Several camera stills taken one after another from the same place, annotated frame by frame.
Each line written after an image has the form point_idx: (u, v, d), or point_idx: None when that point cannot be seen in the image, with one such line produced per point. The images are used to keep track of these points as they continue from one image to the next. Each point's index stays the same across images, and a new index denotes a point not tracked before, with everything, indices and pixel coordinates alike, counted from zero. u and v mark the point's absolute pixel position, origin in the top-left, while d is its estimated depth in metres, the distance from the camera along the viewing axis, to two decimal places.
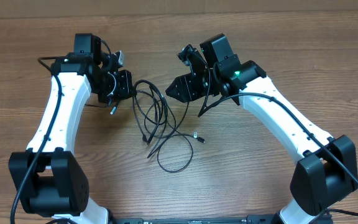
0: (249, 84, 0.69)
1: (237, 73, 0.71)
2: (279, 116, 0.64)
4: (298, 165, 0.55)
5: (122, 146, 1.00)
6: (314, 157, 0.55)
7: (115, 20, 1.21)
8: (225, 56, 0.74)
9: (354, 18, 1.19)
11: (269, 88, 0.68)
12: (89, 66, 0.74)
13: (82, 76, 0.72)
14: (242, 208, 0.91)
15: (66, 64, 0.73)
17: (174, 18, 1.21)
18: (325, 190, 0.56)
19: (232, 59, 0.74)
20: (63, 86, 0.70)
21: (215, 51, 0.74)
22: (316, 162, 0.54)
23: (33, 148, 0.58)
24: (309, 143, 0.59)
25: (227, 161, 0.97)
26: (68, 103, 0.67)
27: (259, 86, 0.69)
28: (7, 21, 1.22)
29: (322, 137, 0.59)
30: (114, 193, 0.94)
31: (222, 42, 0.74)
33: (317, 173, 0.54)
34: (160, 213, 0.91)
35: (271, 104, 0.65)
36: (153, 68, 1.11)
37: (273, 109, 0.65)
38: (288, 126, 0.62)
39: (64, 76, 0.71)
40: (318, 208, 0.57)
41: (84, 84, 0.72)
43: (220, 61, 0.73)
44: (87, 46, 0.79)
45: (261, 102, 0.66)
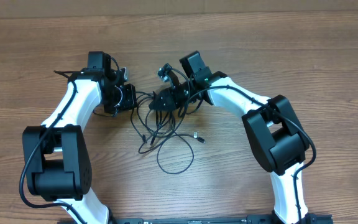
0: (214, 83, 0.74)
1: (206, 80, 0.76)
2: (233, 95, 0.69)
4: (243, 123, 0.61)
5: (123, 146, 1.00)
6: (253, 111, 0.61)
7: (115, 20, 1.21)
8: (199, 68, 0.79)
9: (354, 18, 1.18)
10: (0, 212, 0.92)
11: (224, 81, 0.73)
12: (102, 78, 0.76)
13: (95, 83, 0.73)
14: (243, 208, 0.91)
15: (82, 76, 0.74)
17: (173, 18, 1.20)
18: (274, 144, 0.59)
19: (204, 70, 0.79)
20: (78, 88, 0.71)
21: (191, 65, 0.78)
22: (255, 115, 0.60)
23: (46, 125, 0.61)
24: (253, 106, 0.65)
25: (227, 161, 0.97)
26: (80, 99, 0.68)
27: (219, 82, 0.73)
28: (7, 20, 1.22)
29: (263, 99, 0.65)
30: (114, 194, 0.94)
31: (196, 58, 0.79)
33: (257, 125, 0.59)
34: (160, 213, 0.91)
35: (228, 89, 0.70)
36: (153, 69, 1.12)
37: (228, 93, 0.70)
38: (238, 101, 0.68)
39: (81, 80, 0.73)
40: (271, 161, 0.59)
41: (96, 90, 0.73)
43: (195, 72, 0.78)
44: (99, 61, 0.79)
45: (220, 91, 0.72)
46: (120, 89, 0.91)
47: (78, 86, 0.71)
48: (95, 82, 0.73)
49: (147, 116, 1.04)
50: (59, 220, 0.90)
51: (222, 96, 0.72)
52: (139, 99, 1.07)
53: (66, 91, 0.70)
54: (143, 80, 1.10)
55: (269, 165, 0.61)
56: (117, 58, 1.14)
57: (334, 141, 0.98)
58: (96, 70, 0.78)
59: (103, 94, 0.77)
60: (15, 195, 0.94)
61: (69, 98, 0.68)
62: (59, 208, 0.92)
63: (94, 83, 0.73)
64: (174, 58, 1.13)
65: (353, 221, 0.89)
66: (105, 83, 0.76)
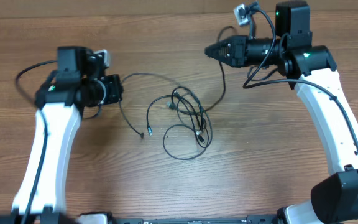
0: (314, 71, 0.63)
1: (306, 55, 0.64)
2: (332, 118, 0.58)
4: (335, 175, 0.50)
5: (123, 146, 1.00)
6: (353, 173, 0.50)
7: (115, 20, 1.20)
8: (299, 31, 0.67)
9: (355, 17, 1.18)
10: (0, 212, 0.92)
11: (334, 83, 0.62)
12: (77, 92, 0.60)
13: (72, 107, 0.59)
14: (243, 208, 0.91)
15: (53, 91, 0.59)
17: (174, 18, 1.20)
18: (349, 208, 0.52)
19: (304, 37, 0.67)
20: (48, 122, 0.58)
21: (291, 22, 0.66)
22: (352, 182, 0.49)
23: (20, 206, 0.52)
24: (355, 158, 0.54)
25: (227, 161, 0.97)
26: (57, 143, 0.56)
27: (322, 80, 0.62)
28: (7, 20, 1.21)
29: None
30: (114, 193, 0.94)
31: (302, 15, 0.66)
33: (350, 191, 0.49)
34: (160, 213, 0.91)
35: (330, 103, 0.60)
36: (153, 69, 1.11)
37: (329, 107, 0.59)
38: (338, 132, 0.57)
39: (52, 99, 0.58)
40: (333, 216, 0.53)
41: (74, 115, 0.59)
43: (291, 35, 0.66)
44: (71, 62, 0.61)
45: (317, 98, 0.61)
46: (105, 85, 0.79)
47: (49, 117, 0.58)
48: (71, 106, 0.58)
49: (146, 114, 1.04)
50: None
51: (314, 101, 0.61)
52: (138, 99, 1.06)
53: (36, 134, 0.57)
54: (143, 80, 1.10)
55: (326, 214, 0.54)
56: (117, 58, 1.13)
57: None
58: (69, 73, 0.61)
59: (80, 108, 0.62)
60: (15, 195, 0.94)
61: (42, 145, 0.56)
62: None
63: (69, 106, 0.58)
64: (174, 58, 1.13)
65: (353, 221, 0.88)
66: (81, 96, 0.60)
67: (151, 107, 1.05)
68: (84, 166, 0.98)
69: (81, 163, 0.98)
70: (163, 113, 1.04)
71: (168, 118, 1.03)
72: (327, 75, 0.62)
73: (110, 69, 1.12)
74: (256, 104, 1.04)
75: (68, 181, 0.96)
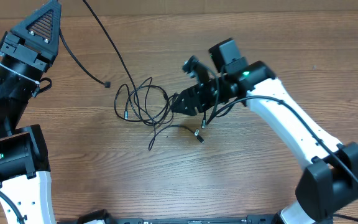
0: (258, 86, 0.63)
1: (246, 73, 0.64)
2: (288, 120, 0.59)
4: (305, 172, 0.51)
5: (122, 146, 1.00)
6: (322, 163, 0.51)
7: (115, 20, 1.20)
8: (233, 59, 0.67)
9: (354, 17, 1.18)
10: (0, 212, 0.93)
11: (278, 89, 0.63)
12: (31, 148, 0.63)
13: (36, 175, 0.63)
14: (242, 208, 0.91)
15: (4, 162, 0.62)
17: (173, 18, 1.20)
18: (330, 198, 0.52)
19: (239, 61, 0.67)
20: (16, 202, 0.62)
21: (224, 54, 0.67)
22: (323, 170, 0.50)
23: None
24: (318, 149, 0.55)
25: (226, 161, 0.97)
26: (36, 217, 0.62)
27: (267, 89, 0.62)
28: (7, 21, 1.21)
29: (332, 144, 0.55)
30: (114, 193, 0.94)
31: (230, 45, 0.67)
33: (324, 180, 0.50)
34: (160, 213, 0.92)
35: (281, 107, 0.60)
36: (153, 69, 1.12)
37: (280, 112, 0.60)
38: (295, 131, 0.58)
39: (7, 169, 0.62)
40: (322, 211, 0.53)
41: (43, 182, 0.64)
43: (227, 63, 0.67)
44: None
45: (269, 104, 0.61)
46: (24, 68, 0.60)
47: (15, 196, 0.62)
48: (35, 173, 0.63)
49: (128, 110, 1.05)
50: (59, 220, 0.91)
51: (267, 109, 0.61)
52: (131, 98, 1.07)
53: (10, 219, 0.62)
54: (144, 80, 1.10)
55: (315, 213, 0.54)
56: (117, 58, 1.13)
57: None
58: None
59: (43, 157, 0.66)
60: None
61: None
62: (59, 208, 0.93)
63: (33, 175, 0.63)
64: (174, 58, 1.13)
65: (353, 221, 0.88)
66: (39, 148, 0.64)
67: (143, 106, 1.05)
68: (83, 166, 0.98)
69: (81, 163, 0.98)
70: (154, 115, 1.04)
71: (159, 119, 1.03)
72: (273, 83, 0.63)
73: (110, 68, 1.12)
74: None
75: (68, 181, 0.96)
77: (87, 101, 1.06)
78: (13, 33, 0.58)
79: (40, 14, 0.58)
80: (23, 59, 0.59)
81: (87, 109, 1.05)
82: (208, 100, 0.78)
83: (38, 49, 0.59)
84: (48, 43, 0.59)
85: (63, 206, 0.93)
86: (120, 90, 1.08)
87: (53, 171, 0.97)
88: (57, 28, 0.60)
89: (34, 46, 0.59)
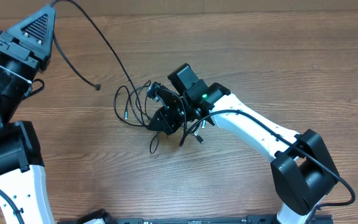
0: (217, 103, 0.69)
1: (204, 96, 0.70)
2: (249, 127, 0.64)
4: (272, 169, 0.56)
5: (122, 146, 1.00)
6: (285, 156, 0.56)
7: (115, 20, 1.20)
8: (192, 83, 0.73)
9: (354, 17, 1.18)
10: (0, 212, 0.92)
11: (234, 102, 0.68)
12: (25, 143, 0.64)
13: (30, 167, 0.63)
14: (243, 208, 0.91)
15: None
17: (173, 18, 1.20)
18: (306, 189, 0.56)
19: (199, 84, 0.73)
20: (12, 196, 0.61)
21: (183, 81, 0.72)
22: (287, 161, 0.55)
23: None
24: (279, 144, 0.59)
25: (225, 161, 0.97)
26: (32, 210, 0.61)
27: (225, 103, 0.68)
28: (7, 21, 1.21)
29: (290, 136, 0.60)
30: (114, 194, 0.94)
31: (186, 72, 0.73)
33: (291, 172, 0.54)
34: (159, 213, 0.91)
35: (239, 117, 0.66)
36: (153, 69, 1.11)
37: (241, 121, 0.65)
38: (257, 135, 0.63)
39: (0, 165, 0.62)
40: (304, 204, 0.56)
41: (38, 175, 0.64)
43: (188, 88, 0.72)
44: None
45: (230, 117, 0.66)
46: (18, 66, 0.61)
47: (10, 190, 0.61)
48: (28, 167, 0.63)
49: (128, 111, 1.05)
50: (59, 220, 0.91)
51: (230, 122, 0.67)
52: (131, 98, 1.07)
53: (5, 214, 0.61)
54: (143, 80, 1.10)
55: (299, 207, 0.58)
56: (117, 58, 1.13)
57: (334, 140, 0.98)
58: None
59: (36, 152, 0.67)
60: None
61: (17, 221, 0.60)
62: (59, 208, 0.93)
63: (27, 168, 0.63)
64: (174, 58, 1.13)
65: (353, 221, 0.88)
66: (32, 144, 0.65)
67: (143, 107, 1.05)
68: (83, 166, 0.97)
69: (81, 163, 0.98)
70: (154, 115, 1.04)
71: None
72: (229, 98, 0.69)
73: (110, 68, 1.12)
74: (257, 104, 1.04)
75: (68, 181, 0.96)
77: (87, 101, 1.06)
78: (8, 32, 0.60)
79: (35, 18, 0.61)
80: (15, 56, 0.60)
81: (87, 109, 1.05)
82: (176, 120, 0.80)
83: (31, 49, 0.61)
84: (41, 44, 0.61)
85: (63, 206, 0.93)
86: (119, 90, 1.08)
87: (53, 171, 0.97)
88: (50, 32, 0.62)
89: (28, 46, 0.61)
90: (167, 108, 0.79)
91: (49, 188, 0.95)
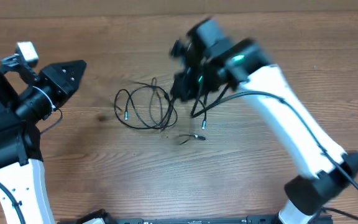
0: (253, 76, 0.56)
1: (238, 57, 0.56)
2: (291, 122, 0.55)
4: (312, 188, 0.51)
5: (122, 147, 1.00)
6: (327, 180, 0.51)
7: (115, 20, 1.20)
8: (215, 40, 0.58)
9: (354, 18, 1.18)
10: None
11: (278, 83, 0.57)
12: (25, 137, 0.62)
13: (30, 162, 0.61)
14: (242, 208, 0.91)
15: None
17: (174, 18, 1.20)
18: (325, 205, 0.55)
19: (225, 42, 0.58)
20: (10, 189, 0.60)
21: (206, 37, 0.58)
22: (329, 186, 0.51)
23: None
24: (322, 158, 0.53)
25: (225, 162, 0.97)
26: (32, 203, 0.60)
27: (263, 82, 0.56)
28: (7, 21, 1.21)
29: (336, 154, 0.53)
30: (114, 194, 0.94)
31: (211, 27, 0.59)
33: (326, 195, 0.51)
34: (160, 214, 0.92)
35: (281, 107, 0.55)
36: (153, 69, 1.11)
37: (282, 112, 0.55)
38: (298, 137, 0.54)
39: None
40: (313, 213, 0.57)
41: (37, 168, 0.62)
43: (210, 46, 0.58)
44: None
45: (268, 102, 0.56)
46: (50, 92, 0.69)
47: (10, 183, 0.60)
48: (28, 161, 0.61)
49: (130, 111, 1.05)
50: (59, 220, 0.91)
51: (265, 107, 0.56)
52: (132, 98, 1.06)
53: (4, 208, 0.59)
54: (144, 80, 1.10)
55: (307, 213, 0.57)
56: (117, 58, 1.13)
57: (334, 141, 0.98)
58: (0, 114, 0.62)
59: (35, 148, 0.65)
60: None
61: (15, 214, 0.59)
62: (59, 208, 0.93)
63: (26, 162, 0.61)
64: None
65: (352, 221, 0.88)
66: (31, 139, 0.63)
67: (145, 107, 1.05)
68: (84, 167, 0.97)
69: (81, 163, 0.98)
70: (155, 115, 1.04)
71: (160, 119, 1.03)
72: (266, 72, 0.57)
73: (110, 69, 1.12)
74: None
75: (68, 181, 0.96)
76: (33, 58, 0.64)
77: (87, 101, 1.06)
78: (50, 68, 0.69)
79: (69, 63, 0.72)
80: (56, 83, 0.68)
81: (87, 109, 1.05)
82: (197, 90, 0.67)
83: (64, 82, 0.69)
84: (74, 80, 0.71)
85: (63, 206, 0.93)
86: (120, 91, 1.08)
87: (53, 172, 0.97)
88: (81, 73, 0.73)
89: (63, 79, 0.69)
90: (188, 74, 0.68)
91: (49, 189, 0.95)
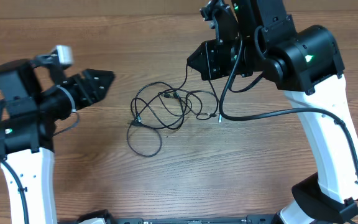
0: (317, 87, 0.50)
1: (308, 56, 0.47)
2: (340, 146, 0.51)
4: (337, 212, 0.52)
5: (122, 146, 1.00)
6: (353, 208, 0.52)
7: (115, 20, 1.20)
8: (274, 18, 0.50)
9: (354, 17, 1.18)
10: None
11: (338, 98, 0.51)
12: (40, 125, 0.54)
13: (40, 150, 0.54)
14: (242, 208, 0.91)
15: (11, 137, 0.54)
17: (173, 18, 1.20)
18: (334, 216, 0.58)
19: (283, 23, 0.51)
20: (18, 173, 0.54)
21: (261, 9, 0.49)
22: (353, 213, 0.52)
23: None
24: (354, 187, 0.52)
25: (226, 161, 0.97)
26: (37, 192, 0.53)
27: (324, 96, 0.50)
28: (6, 21, 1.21)
29: None
30: (114, 194, 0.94)
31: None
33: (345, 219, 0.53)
34: (160, 213, 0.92)
35: (335, 128, 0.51)
36: (153, 69, 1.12)
37: (333, 134, 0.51)
38: (342, 161, 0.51)
39: (15, 146, 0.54)
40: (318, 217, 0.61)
41: (47, 156, 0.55)
43: (266, 27, 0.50)
44: (20, 88, 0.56)
45: (323, 121, 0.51)
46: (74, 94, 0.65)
47: (18, 167, 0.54)
48: (39, 149, 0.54)
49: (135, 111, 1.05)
50: (59, 220, 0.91)
51: (316, 123, 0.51)
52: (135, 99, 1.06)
53: (10, 191, 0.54)
54: (144, 80, 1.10)
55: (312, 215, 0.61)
56: (117, 58, 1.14)
57: None
58: (23, 101, 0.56)
59: (50, 139, 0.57)
60: None
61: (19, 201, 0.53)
62: (59, 208, 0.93)
63: (37, 150, 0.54)
64: (175, 58, 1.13)
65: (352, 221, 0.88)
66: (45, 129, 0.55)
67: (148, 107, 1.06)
68: (83, 166, 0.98)
69: (81, 163, 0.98)
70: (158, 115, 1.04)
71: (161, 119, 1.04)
72: (330, 82, 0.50)
73: (110, 69, 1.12)
74: (257, 104, 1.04)
75: (68, 181, 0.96)
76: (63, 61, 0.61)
77: None
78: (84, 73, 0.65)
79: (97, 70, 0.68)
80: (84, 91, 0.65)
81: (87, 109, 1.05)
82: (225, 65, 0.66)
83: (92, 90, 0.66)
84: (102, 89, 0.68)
85: (63, 206, 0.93)
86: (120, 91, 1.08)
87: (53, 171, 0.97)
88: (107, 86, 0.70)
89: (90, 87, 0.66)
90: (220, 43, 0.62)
91: None
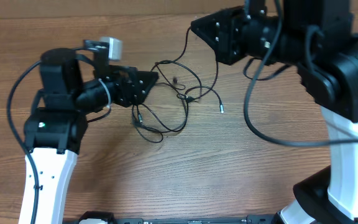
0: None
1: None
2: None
4: None
5: (122, 147, 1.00)
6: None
7: (115, 20, 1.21)
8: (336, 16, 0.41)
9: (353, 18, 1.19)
10: None
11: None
12: (72, 126, 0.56)
13: (65, 152, 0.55)
14: (242, 208, 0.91)
15: (43, 132, 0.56)
17: (173, 18, 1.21)
18: None
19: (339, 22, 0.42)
20: (39, 170, 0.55)
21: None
22: None
23: None
24: None
25: (227, 161, 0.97)
26: (51, 193, 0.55)
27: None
28: (7, 22, 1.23)
29: None
30: (114, 193, 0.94)
31: None
33: None
34: (159, 213, 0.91)
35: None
36: (153, 69, 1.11)
37: None
38: None
39: (44, 140, 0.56)
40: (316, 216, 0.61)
41: (71, 160, 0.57)
43: (327, 28, 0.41)
44: (61, 86, 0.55)
45: None
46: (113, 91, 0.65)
47: (40, 163, 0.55)
48: (64, 151, 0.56)
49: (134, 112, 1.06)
50: None
51: (353, 152, 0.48)
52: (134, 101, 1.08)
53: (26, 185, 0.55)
54: None
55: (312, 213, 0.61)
56: None
57: None
58: (61, 98, 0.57)
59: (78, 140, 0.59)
60: (15, 195, 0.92)
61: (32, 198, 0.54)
62: None
63: (62, 152, 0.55)
64: (175, 58, 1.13)
65: None
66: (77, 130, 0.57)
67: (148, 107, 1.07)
68: (83, 166, 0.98)
69: (81, 163, 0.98)
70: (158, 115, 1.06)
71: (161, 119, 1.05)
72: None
73: None
74: (256, 104, 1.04)
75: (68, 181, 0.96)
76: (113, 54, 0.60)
77: None
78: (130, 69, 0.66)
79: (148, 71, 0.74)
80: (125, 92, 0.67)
81: None
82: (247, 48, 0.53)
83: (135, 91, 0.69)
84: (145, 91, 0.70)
85: None
86: None
87: None
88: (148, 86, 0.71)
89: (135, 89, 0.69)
90: (247, 19, 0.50)
91: None
